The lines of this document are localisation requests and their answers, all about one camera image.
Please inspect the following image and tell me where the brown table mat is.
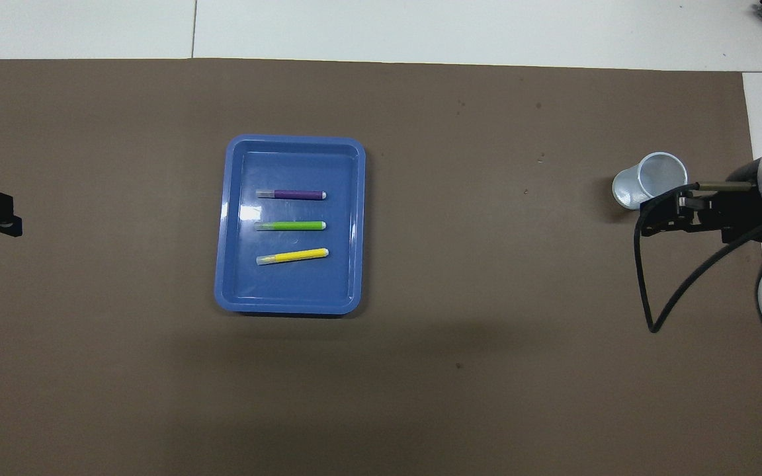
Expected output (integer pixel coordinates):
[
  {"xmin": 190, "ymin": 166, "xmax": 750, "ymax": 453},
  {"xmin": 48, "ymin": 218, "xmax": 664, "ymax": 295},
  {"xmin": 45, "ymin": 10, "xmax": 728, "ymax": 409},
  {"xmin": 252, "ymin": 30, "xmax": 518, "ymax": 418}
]
[{"xmin": 0, "ymin": 58, "xmax": 762, "ymax": 476}]

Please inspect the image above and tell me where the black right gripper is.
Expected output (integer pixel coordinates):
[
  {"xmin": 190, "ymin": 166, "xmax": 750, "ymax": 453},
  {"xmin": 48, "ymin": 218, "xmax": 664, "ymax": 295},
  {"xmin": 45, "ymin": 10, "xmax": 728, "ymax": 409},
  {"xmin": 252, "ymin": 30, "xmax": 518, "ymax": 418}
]
[{"xmin": 639, "ymin": 160, "xmax": 762, "ymax": 243}]

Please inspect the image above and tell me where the purple pen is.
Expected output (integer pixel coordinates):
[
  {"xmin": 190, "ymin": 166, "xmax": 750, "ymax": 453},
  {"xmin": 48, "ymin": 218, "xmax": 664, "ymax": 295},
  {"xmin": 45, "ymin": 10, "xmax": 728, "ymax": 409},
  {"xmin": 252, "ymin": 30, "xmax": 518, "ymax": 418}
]
[{"xmin": 255, "ymin": 190, "xmax": 327, "ymax": 201}]

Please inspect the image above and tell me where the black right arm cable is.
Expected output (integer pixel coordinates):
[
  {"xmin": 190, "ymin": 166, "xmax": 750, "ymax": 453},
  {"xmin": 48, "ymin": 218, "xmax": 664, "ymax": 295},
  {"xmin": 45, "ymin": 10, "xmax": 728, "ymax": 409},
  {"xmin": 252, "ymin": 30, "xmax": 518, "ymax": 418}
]
[{"xmin": 632, "ymin": 180, "xmax": 762, "ymax": 334}]

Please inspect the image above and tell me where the yellow pen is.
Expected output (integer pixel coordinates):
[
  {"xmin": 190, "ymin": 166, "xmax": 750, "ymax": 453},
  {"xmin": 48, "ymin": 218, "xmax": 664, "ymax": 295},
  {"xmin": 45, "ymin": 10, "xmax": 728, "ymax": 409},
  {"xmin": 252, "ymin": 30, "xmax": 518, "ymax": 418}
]
[{"xmin": 255, "ymin": 248, "xmax": 330, "ymax": 267}]

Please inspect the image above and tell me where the green pen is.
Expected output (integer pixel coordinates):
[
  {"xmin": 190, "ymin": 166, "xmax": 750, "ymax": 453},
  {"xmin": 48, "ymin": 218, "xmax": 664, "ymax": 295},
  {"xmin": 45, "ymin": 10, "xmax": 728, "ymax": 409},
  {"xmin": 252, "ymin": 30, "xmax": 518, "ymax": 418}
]
[{"xmin": 254, "ymin": 221, "xmax": 327, "ymax": 232}]

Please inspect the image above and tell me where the blue plastic tray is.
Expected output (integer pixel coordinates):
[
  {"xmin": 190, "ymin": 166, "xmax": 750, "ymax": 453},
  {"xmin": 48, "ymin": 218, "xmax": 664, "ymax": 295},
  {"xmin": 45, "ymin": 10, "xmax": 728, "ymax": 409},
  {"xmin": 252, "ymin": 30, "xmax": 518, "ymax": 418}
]
[{"xmin": 213, "ymin": 134, "xmax": 366, "ymax": 316}]

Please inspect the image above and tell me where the translucent plastic cup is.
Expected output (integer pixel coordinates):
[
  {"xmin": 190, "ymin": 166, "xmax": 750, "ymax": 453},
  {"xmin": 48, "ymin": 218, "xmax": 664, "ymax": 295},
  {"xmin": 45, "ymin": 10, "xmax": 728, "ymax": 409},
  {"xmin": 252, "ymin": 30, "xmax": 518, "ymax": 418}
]
[{"xmin": 612, "ymin": 152, "xmax": 690, "ymax": 212}]

